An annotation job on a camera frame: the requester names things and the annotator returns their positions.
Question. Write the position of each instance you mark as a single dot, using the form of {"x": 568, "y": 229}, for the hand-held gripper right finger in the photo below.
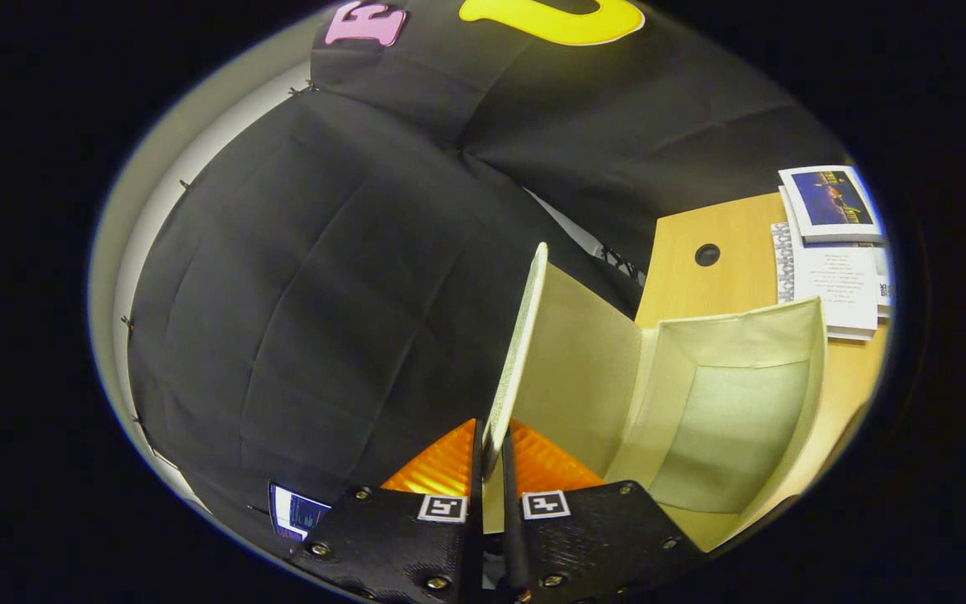
{"x": 600, "y": 537}

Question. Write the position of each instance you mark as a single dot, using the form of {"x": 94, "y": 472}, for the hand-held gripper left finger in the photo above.
{"x": 391, "y": 537}

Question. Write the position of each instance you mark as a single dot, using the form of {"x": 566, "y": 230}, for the pale green storage box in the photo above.
{"x": 584, "y": 369}

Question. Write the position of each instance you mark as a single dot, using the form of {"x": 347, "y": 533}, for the lit computer screen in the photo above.
{"x": 294, "y": 512}

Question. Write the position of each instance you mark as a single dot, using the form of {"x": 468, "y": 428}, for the white text-covered book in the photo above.
{"x": 835, "y": 281}

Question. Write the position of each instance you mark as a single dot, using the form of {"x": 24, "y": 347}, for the book with blue photo cover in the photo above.
{"x": 831, "y": 201}

